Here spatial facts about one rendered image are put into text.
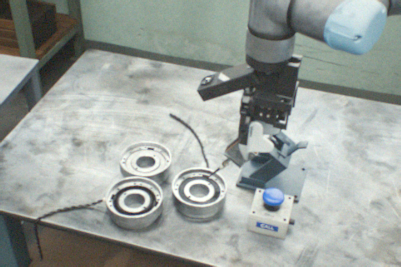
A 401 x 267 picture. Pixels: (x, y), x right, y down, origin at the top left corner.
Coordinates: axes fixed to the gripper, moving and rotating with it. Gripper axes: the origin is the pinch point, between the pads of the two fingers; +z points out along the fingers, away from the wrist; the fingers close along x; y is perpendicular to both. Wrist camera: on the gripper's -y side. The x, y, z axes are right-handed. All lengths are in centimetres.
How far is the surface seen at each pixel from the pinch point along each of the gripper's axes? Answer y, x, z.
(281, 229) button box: 9.5, -7.3, 10.6
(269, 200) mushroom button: 6.4, -5.6, 6.0
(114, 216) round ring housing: -19.4, -15.3, 10.1
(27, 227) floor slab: -85, 35, 93
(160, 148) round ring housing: -18.8, 5.0, 9.8
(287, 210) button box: 9.9, -4.2, 8.6
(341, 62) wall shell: 11, 158, 69
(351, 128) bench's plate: 18.2, 30.7, 13.1
